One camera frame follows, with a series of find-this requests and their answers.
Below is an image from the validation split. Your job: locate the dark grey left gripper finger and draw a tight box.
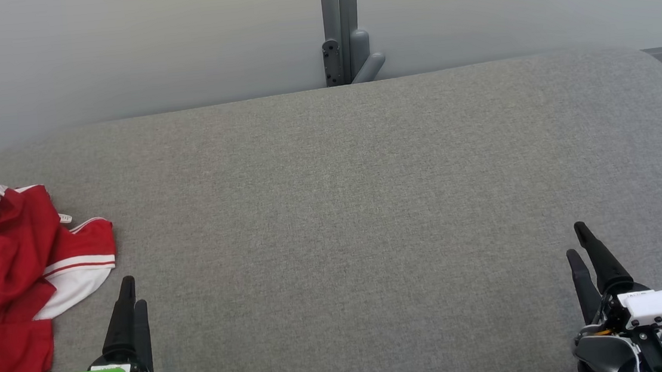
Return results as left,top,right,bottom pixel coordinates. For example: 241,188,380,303
134,299,154,372
97,275,142,367

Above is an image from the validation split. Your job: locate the grey fabric sofa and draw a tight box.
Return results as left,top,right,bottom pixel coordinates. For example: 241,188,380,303
0,40,662,372

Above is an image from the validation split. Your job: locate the red jersey with white sleeves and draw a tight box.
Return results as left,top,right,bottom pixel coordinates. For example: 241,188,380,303
0,174,122,327

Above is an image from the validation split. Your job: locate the black post bracket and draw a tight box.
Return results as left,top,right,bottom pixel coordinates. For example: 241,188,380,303
321,38,344,87

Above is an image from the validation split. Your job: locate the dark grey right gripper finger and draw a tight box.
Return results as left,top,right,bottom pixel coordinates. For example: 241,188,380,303
574,217,636,298
566,248,604,327

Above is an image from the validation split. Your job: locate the grey cylinder post fitting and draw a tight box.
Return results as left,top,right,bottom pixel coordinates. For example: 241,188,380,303
347,27,387,84

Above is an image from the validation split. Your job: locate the grey metal partition post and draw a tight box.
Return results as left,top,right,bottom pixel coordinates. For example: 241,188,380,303
321,0,366,86

